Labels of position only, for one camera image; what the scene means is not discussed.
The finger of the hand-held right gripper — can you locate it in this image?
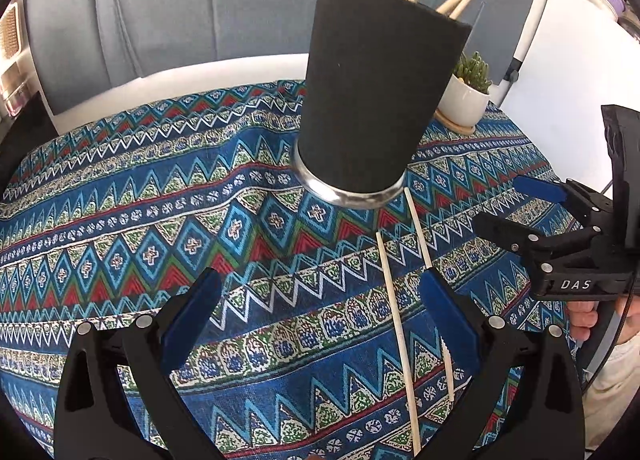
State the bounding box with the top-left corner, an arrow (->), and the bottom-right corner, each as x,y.
472,213 -> 602,265
514,175 -> 614,234

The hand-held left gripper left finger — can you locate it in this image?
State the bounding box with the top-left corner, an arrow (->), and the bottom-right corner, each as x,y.
54,267 -> 223,460

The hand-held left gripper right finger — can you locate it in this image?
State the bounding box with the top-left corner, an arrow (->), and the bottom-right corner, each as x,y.
419,270 -> 586,460

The wooden chopstick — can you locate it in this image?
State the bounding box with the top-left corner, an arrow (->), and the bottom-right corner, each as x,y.
405,189 -> 457,403
376,233 -> 422,456

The black utensil holder cup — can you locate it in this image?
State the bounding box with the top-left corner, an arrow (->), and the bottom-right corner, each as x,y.
292,0 -> 472,210

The person's right hand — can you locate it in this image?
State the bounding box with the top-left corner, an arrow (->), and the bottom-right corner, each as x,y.
567,297 -> 599,346

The white board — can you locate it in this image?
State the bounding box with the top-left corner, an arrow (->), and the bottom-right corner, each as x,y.
497,0 -> 640,191

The patterned blue tablecloth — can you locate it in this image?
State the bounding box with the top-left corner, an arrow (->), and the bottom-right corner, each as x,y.
0,80 -> 593,460

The round wooden coaster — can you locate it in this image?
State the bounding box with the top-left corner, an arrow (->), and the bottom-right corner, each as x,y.
434,109 -> 478,133

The white ceramic plant pot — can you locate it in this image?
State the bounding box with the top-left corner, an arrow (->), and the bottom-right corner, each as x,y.
436,74 -> 492,128

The green succulent plant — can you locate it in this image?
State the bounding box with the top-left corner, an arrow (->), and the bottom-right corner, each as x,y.
454,51 -> 493,94

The person's beige clothing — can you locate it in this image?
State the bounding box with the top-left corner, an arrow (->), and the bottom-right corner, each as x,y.
582,335 -> 640,451

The dark shelf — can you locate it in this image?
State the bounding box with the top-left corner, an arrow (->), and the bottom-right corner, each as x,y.
0,93 -> 58,176

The pink jar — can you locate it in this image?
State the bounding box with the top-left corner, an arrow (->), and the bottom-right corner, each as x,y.
0,60 -> 38,116

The grey sofa backrest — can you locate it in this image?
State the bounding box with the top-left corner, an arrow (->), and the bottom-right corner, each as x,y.
22,0 -> 551,101

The wooden hairbrush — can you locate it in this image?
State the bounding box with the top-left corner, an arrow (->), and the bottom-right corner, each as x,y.
0,3 -> 26,58

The black cable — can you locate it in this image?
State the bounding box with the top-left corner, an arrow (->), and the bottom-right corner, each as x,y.
587,290 -> 633,386

